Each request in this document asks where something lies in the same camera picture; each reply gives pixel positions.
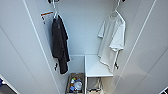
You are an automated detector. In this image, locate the dark door hinge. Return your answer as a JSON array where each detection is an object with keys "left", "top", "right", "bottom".
[
  {"left": 114, "top": 61, "right": 119, "bottom": 70},
  {"left": 54, "top": 62, "right": 59, "bottom": 72}
]

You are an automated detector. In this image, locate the white inner shelf unit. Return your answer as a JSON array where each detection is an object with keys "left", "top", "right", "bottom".
[{"left": 83, "top": 54, "right": 115, "bottom": 94}]

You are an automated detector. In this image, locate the white clothes hanger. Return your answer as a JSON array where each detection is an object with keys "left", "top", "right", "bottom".
[
  {"left": 109, "top": 0, "right": 125, "bottom": 18},
  {"left": 49, "top": 1, "right": 63, "bottom": 21}
]

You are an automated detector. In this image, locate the black t-shirt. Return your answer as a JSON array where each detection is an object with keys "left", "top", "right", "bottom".
[{"left": 50, "top": 14, "right": 72, "bottom": 75}]

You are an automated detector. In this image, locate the white wardrobe carcass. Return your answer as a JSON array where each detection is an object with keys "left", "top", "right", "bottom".
[{"left": 23, "top": 0, "right": 148, "bottom": 94}]

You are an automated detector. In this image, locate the blue cloth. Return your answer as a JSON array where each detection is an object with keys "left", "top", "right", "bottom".
[{"left": 0, "top": 77, "right": 5, "bottom": 88}]

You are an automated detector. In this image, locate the black wardrobe hook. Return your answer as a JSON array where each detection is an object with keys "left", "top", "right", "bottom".
[
  {"left": 119, "top": 0, "right": 127, "bottom": 4},
  {"left": 47, "top": 0, "right": 59, "bottom": 5}
]

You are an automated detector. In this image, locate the white t-shirt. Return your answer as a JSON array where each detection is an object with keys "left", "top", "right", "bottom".
[{"left": 97, "top": 12, "right": 127, "bottom": 74}]

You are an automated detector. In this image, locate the orange warning sticker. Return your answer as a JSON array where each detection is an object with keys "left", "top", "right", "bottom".
[{"left": 40, "top": 11, "right": 54, "bottom": 24}]

